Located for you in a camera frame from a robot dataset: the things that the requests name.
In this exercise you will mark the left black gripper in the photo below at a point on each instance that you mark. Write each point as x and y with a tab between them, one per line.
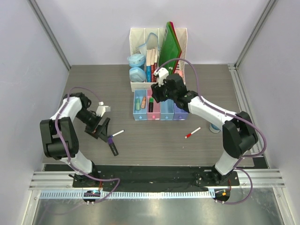
102	133

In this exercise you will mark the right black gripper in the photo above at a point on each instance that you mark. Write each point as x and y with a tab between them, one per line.
156	92

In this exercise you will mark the purple black highlighter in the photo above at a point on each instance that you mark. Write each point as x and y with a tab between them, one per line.
112	146

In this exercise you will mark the purple capped white pen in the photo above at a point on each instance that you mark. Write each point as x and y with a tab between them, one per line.
120	132

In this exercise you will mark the blue drawer bin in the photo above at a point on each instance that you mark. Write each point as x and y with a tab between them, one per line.
142	113
166	110

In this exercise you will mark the green black highlighter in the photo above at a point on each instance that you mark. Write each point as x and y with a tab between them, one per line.
151	104

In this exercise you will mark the pink drawer bin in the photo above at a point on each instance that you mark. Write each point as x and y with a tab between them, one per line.
155	115

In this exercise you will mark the orange mini highlighter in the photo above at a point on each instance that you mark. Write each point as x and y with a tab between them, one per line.
143	102

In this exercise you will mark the light green mini highlighter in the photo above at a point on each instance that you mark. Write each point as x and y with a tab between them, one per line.
137	104

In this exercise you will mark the red capped white pen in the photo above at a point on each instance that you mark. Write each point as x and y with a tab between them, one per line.
191	133

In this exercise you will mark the blue washi tape roll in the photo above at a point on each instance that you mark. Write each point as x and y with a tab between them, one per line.
214	129

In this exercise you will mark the purple drawer bin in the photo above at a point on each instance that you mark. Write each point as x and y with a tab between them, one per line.
179	114

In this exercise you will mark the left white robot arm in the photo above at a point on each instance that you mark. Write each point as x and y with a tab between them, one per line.
60	140

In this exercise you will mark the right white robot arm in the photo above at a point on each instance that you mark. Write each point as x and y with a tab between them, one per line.
237	132

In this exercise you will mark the pink eraser box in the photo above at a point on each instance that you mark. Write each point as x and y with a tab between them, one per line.
180	73

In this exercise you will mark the blue spine book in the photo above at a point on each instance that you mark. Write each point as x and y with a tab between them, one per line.
148	65

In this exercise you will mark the green folder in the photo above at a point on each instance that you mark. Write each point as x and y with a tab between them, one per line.
168	49

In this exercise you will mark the lower blue tape dispenser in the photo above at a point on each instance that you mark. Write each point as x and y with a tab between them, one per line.
137	75

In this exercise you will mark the blue tape dispenser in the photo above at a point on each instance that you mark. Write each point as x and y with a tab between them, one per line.
137	75
136	60

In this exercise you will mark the red spine book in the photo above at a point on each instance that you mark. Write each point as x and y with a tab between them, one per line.
152	61
156	59

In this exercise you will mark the upper blue tape dispenser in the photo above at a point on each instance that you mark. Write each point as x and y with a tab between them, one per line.
136	60

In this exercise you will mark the red folder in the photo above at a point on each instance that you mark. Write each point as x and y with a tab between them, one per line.
178	47

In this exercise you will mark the blue clear pouch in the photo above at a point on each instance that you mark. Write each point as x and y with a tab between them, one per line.
151	42

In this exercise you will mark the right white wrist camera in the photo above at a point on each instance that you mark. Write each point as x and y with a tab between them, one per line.
161	74

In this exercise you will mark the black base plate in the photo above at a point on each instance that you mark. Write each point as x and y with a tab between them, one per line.
163	178

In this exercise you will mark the white cable duct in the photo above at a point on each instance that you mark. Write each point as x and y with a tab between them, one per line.
92	194

